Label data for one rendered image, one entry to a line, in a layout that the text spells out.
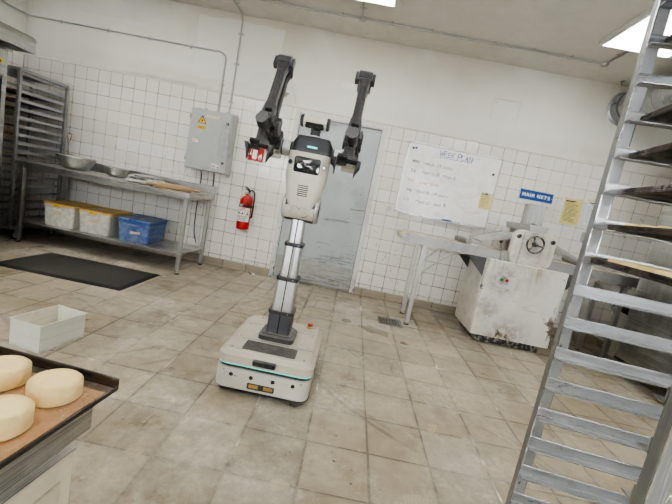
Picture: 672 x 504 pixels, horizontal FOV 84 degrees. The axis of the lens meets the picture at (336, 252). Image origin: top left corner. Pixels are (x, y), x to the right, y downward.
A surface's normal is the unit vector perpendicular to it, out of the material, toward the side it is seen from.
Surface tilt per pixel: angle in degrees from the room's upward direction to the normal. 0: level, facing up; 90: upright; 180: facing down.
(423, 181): 90
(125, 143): 90
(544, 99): 90
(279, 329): 90
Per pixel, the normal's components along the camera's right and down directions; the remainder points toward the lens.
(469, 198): -0.05, 0.14
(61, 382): 0.19, -0.97
